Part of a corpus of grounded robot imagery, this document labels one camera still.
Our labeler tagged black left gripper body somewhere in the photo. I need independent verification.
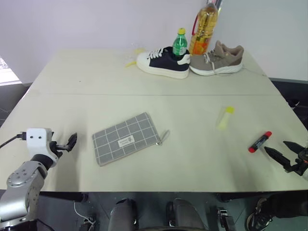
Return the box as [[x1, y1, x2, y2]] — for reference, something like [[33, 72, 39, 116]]
[[49, 141, 70, 157]]

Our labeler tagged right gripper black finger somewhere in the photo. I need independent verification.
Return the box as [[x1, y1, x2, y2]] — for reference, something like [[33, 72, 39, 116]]
[[264, 146, 291, 169], [282, 141, 304, 157]]

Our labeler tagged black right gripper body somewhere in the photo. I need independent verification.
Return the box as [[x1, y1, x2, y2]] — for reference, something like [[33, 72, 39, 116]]
[[284, 147, 308, 177]]

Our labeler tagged grey checked fabric pencil case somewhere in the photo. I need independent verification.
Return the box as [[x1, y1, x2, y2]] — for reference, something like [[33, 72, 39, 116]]
[[92, 112, 170, 167]]

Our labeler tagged red and black marker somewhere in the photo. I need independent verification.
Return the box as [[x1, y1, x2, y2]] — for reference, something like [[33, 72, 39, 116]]
[[248, 131, 273, 153]]

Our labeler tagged yellow glue stick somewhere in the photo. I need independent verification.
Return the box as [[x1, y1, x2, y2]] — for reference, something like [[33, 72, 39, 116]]
[[216, 105, 235, 131]]

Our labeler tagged dark rounded shape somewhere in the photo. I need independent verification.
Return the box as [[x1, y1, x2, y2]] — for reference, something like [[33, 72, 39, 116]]
[[108, 197, 139, 231]]

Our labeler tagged taupe suede sneaker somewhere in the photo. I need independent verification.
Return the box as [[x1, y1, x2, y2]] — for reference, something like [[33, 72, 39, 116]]
[[189, 40, 245, 76]]

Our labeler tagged black and white sneaker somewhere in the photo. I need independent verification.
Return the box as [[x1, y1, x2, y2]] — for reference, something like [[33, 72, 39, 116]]
[[136, 46, 192, 80]]

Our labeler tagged green plastic bottle yellow cap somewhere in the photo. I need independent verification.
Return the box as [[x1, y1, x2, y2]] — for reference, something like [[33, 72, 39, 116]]
[[172, 27, 189, 58]]

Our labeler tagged large yellow oil bottle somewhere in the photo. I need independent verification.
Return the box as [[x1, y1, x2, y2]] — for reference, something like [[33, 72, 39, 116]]
[[188, 0, 222, 56]]

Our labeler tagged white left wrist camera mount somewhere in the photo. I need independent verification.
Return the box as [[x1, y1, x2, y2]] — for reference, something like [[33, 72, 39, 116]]
[[26, 128, 59, 167]]

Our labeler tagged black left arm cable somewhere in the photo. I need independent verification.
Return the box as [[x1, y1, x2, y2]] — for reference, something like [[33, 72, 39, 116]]
[[0, 131, 27, 149]]

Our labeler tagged thin white floor cable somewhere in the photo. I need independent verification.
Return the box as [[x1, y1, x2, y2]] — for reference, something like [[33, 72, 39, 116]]
[[73, 201, 95, 225]]

